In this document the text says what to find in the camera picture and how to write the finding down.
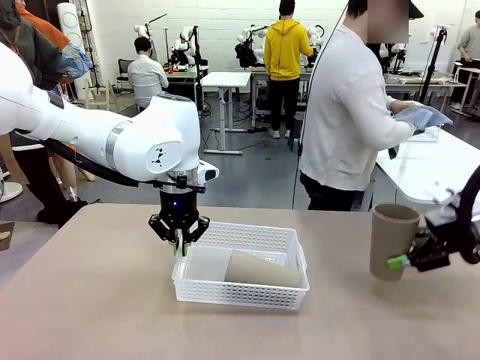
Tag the wooden top robot workbench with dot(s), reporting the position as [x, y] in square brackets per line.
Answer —
[183, 75]

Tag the white desk with thin legs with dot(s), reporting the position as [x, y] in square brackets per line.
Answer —
[468, 73]

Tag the white wooden step stool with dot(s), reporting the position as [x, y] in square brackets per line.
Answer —
[99, 95]

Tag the person's left hand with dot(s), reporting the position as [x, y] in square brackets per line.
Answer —
[402, 106]

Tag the person's right forearm white sleeve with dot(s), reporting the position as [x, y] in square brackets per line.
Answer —
[393, 133]

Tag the long robot workbench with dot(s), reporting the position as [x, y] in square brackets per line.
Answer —
[260, 75]

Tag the white standing desk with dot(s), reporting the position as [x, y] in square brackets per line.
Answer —
[227, 78]

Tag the white round floor base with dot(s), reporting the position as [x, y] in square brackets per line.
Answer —
[9, 191]

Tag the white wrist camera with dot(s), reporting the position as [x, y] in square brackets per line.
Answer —
[208, 173]
[448, 200]

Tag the grey plastic stool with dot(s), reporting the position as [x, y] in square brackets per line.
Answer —
[296, 129]

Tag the figure in orange blue clothing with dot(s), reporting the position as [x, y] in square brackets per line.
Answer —
[77, 60]

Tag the white side table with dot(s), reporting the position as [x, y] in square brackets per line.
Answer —
[423, 168]

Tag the black floor power strip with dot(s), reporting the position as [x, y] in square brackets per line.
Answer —
[258, 129]

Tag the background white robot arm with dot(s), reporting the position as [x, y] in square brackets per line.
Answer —
[185, 43]
[140, 30]
[317, 37]
[253, 35]

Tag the black office chair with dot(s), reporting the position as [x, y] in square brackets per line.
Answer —
[123, 71]

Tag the blue grey towel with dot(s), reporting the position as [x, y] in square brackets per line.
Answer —
[427, 116]

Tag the tall brown cup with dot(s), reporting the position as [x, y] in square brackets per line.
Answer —
[258, 272]
[390, 236]

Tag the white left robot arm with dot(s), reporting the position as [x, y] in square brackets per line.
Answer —
[131, 138]

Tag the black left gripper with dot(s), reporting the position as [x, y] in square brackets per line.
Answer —
[179, 206]

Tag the person in yellow hoodie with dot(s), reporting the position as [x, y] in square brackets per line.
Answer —
[287, 48]

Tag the seated person in white shirt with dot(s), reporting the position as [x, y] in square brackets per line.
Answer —
[146, 80]

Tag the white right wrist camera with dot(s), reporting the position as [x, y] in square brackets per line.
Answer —
[448, 200]

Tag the person in white cardigan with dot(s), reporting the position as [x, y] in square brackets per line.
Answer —
[337, 112]

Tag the person in dark green jacket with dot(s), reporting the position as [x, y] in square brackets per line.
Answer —
[45, 56]

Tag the white perforated plastic basket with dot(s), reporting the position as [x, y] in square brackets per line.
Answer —
[240, 296]

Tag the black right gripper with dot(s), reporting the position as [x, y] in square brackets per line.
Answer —
[444, 232]

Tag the person in grey sweater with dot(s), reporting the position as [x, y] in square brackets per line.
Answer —
[470, 41]

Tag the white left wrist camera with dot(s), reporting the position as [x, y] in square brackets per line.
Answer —
[208, 173]

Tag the black camera tripod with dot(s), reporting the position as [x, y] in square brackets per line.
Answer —
[435, 60]

